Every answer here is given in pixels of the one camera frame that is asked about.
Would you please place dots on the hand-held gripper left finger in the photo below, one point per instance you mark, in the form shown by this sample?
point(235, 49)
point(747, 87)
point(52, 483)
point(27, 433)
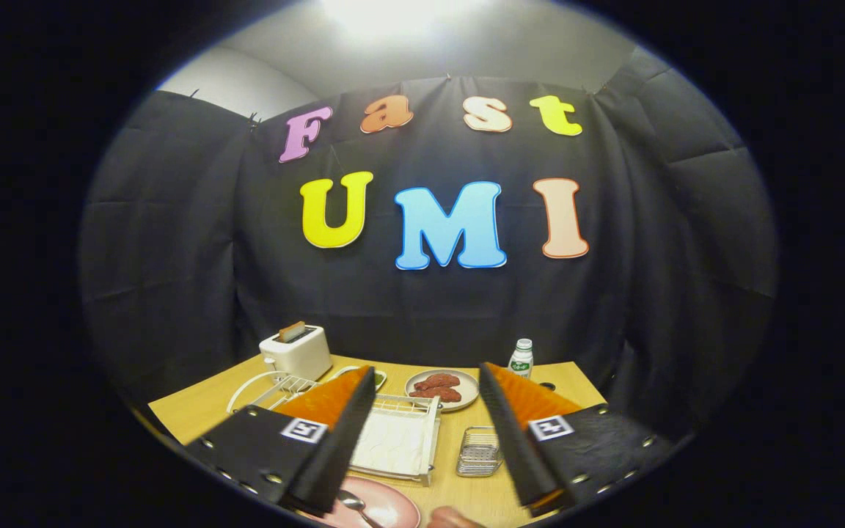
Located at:
point(342, 447)

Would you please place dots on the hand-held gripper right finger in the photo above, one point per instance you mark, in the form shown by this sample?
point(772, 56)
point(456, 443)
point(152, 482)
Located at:
point(514, 440)

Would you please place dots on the white dish rack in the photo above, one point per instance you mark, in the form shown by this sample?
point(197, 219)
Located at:
point(393, 440)

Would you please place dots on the pink plate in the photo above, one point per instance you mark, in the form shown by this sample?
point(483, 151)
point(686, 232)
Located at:
point(386, 506)

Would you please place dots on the beige plate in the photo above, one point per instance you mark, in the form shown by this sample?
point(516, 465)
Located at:
point(468, 385)

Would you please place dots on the white drink bottle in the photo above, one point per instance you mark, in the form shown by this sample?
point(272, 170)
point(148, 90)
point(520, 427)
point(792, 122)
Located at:
point(521, 363)

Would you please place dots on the white divided spice tray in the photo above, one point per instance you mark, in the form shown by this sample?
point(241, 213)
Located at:
point(381, 380)

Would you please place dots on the red meat piece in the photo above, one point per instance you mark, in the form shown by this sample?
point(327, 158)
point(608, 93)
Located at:
point(437, 380)
point(437, 395)

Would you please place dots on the white toaster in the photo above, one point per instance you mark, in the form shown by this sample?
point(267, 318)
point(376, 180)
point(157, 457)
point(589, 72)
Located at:
point(298, 356)

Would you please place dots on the toast slice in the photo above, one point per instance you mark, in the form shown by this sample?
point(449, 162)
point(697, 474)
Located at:
point(292, 331)

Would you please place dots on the black backdrop cloth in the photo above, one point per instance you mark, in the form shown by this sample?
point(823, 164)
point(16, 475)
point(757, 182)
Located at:
point(650, 293)

